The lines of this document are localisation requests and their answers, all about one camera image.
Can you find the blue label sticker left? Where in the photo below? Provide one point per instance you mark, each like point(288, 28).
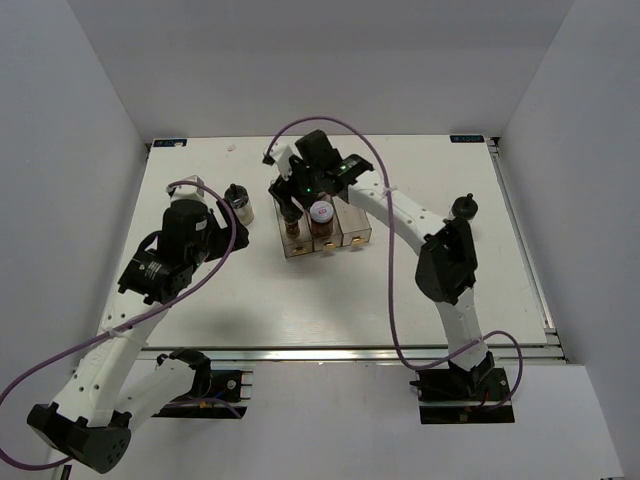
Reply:
point(169, 143)

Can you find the left clear organizer bin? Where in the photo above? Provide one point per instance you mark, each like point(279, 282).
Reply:
point(294, 246)

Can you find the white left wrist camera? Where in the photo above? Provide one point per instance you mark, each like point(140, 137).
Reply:
point(192, 191)

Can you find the middle clear organizer bin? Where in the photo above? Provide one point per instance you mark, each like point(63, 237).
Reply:
point(326, 243)

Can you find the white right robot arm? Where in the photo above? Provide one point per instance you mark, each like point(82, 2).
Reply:
point(447, 260)

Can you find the blue label sticker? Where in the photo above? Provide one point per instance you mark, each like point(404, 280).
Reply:
point(466, 138)
point(169, 143)

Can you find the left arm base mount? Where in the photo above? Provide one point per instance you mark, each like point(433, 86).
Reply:
point(217, 393)

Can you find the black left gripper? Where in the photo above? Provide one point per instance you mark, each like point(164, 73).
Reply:
point(224, 234)

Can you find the aluminium table edge rail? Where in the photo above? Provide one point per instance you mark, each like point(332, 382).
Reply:
point(537, 354)

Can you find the blue label sticker right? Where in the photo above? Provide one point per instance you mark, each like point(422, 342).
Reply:
point(466, 138)

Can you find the white salt shaker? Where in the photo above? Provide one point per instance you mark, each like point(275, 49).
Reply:
point(238, 198)
point(464, 207)

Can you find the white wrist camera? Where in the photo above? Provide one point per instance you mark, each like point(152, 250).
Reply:
point(192, 191)
point(279, 155)

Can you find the small black-cap spice bottle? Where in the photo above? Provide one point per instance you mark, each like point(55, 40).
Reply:
point(292, 227)

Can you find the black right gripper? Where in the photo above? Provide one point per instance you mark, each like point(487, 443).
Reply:
point(282, 191)

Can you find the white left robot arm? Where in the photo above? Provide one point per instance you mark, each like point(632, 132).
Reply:
point(92, 419)

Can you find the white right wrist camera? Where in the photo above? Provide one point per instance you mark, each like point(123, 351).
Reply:
point(279, 155)

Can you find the right clear organizer bin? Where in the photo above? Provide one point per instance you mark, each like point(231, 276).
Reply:
point(354, 224)

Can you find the clear organizer bin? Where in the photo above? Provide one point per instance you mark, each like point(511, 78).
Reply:
point(294, 246)
point(354, 224)
point(326, 243)

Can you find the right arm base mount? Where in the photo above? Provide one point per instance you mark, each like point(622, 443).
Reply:
point(443, 401)

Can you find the brown jar white lid front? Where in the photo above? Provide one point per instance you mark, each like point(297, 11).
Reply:
point(321, 215)

